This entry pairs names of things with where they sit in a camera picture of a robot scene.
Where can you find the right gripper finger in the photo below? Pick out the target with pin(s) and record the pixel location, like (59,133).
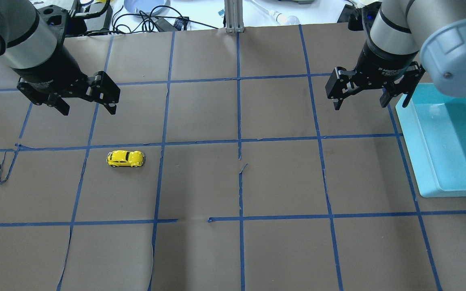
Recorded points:
(407,85)
(340,86)

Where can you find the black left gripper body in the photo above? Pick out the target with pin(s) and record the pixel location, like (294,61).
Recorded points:
(57,69)

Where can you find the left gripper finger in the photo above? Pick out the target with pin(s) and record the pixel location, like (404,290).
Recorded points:
(104,91)
(53,100)

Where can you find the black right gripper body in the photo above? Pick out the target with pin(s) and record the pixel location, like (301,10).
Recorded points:
(382,62)

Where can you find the yellow beetle toy car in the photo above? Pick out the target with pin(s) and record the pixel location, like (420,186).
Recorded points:
(125,158)

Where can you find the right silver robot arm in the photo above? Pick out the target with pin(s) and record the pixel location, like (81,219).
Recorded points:
(439,30)

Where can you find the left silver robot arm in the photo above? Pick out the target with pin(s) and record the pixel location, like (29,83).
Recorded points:
(16,17)

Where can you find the turquoise plastic bin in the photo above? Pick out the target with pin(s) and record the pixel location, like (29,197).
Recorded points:
(434,128)

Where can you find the black power adapter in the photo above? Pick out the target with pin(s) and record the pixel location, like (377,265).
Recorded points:
(162,25)

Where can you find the brown paper table mat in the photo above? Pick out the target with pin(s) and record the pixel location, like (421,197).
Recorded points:
(252,181)

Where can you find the aluminium frame post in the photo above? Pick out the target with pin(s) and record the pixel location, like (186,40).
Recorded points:
(234,16)

